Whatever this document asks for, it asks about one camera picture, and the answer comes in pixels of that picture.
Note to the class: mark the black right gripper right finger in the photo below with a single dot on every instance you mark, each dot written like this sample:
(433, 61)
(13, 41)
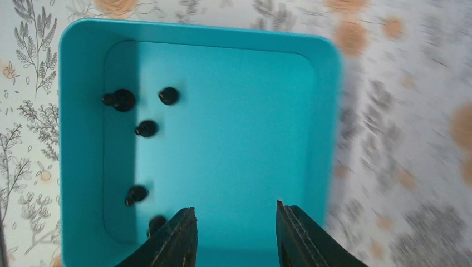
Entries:
(302, 242)

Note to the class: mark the black pawn in tray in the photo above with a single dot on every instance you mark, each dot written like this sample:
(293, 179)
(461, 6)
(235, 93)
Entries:
(155, 224)
(136, 194)
(169, 96)
(146, 128)
(121, 100)

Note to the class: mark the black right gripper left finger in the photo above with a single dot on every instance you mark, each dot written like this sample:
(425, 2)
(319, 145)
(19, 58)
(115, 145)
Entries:
(175, 243)

